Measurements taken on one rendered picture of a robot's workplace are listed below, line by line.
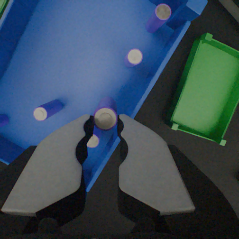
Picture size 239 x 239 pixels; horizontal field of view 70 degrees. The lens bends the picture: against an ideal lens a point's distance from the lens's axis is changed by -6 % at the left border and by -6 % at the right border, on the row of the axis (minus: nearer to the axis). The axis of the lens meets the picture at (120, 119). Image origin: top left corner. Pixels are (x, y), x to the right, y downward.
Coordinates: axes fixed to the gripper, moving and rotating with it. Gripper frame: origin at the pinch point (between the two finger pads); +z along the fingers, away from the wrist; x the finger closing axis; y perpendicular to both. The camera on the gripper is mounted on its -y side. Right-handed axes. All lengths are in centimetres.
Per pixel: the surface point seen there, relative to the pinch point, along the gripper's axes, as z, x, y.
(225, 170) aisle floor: 37, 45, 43
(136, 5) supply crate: 17.7, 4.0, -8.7
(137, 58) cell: 9.3, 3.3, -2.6
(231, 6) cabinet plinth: 50, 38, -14
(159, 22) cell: 11.6, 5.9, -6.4
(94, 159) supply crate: 11.7, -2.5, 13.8
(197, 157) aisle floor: 39, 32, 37
